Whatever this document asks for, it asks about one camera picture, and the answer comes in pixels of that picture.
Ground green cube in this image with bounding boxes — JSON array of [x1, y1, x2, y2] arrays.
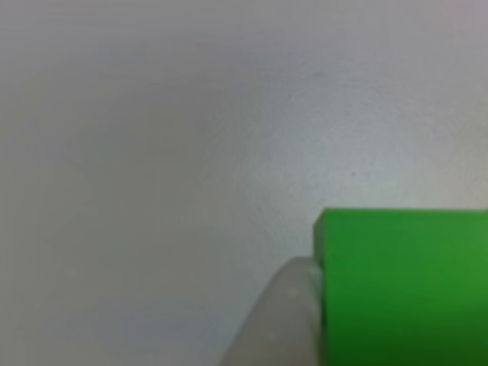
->
[[313, 207, 488, 366]]

